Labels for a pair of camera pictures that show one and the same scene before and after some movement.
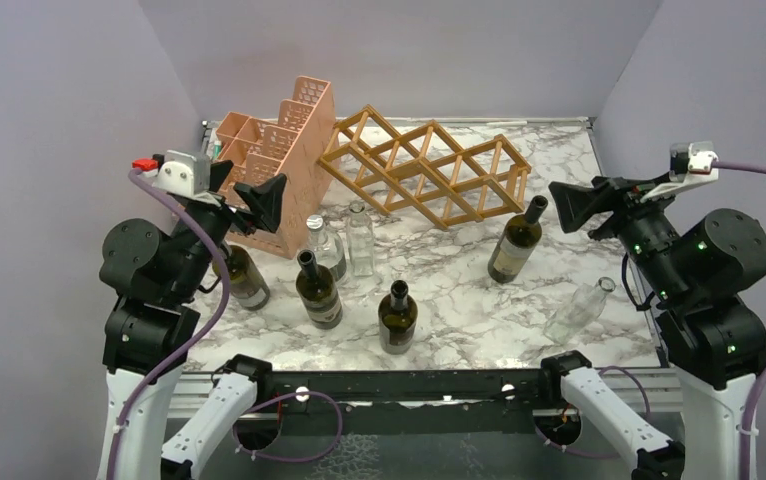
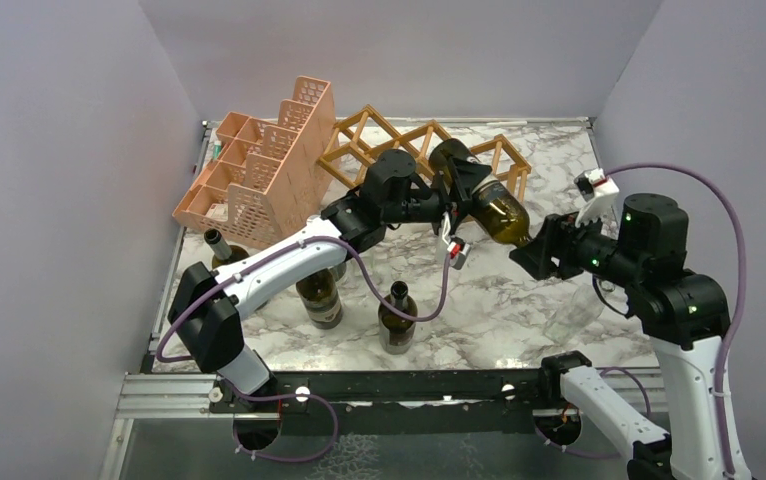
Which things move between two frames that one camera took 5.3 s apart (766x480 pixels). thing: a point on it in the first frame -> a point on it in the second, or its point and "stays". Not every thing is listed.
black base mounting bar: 405,403 stays
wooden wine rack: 423,175 stays
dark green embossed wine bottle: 520,235 -> 500,213
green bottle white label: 319,292 stays
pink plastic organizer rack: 302,147 stays
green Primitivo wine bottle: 397,316 stays
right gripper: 576,203 -> 555,238
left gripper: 265,200 -> 453,207
